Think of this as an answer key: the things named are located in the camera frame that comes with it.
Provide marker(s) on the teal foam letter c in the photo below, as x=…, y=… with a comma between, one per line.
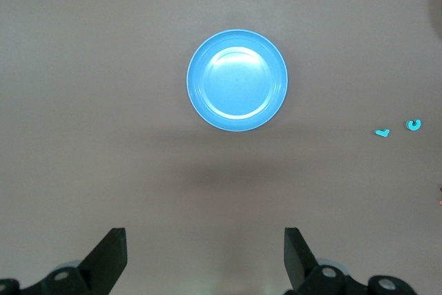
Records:
x=413, y=128

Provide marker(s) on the teal foam letter r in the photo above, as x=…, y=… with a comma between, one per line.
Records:
x=381, y=133

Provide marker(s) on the blue round plate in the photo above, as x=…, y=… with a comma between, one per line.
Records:
x=237, y=81

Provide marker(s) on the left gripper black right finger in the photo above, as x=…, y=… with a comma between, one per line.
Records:
x=298, y=267

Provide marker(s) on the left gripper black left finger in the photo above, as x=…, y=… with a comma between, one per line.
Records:
x=103, y=264

